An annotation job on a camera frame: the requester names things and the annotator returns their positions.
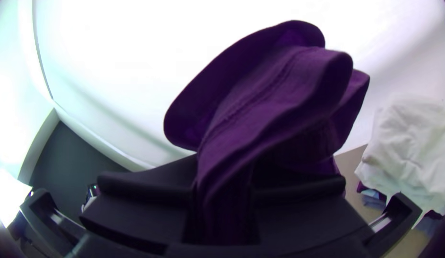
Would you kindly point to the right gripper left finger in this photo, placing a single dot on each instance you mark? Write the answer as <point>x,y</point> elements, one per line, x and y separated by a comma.
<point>136,211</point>

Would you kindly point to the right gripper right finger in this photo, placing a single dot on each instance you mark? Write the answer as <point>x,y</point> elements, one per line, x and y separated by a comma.
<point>308,222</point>

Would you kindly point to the black t-shirt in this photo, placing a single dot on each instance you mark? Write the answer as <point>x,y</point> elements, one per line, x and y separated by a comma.
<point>265,107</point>

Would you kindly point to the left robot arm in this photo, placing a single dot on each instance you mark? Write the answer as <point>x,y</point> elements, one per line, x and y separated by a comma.
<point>90,197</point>

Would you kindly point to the pile of folded clothes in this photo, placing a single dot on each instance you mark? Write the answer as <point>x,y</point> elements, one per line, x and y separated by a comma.
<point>412,150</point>

